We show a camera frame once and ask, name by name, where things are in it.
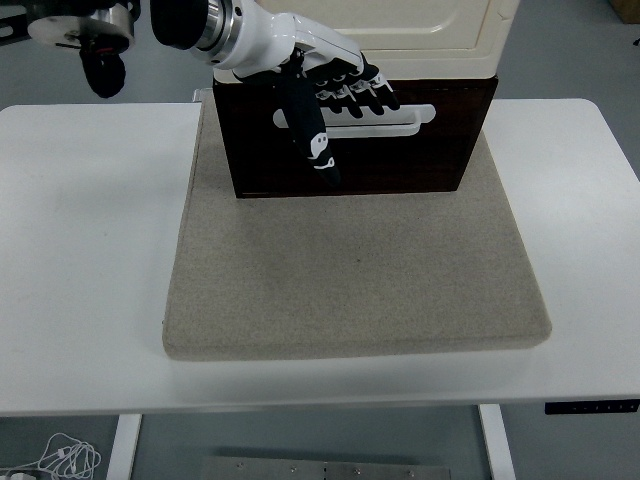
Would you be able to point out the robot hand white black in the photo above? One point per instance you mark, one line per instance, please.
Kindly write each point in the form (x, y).
(270, 40)

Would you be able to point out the dark wooden drawer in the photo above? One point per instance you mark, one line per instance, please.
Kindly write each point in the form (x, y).
(450, 120)

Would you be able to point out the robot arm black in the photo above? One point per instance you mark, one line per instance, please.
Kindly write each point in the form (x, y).
(175, 20)

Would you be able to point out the cream plastic cabinet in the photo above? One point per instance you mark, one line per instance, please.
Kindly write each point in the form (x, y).
(425, 60)

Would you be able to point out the dark wooden drawer case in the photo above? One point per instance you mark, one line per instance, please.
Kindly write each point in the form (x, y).
(400, 170)

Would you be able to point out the grey fabric mat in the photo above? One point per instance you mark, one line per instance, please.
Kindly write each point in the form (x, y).
(350, 275)

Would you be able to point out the cardboard box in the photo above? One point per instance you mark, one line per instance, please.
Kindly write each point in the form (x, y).
(627, 10)

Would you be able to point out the grey metal plate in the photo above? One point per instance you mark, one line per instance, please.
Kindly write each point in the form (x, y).
(325, 471)

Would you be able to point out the white table leg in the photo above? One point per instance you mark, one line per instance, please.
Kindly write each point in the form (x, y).
(122, 450)
(495, 440)

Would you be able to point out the black table control panel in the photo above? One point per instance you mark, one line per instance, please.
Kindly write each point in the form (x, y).
(590, 407)

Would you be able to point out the white power adapter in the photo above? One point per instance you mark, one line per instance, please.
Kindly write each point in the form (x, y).
(17, 475)

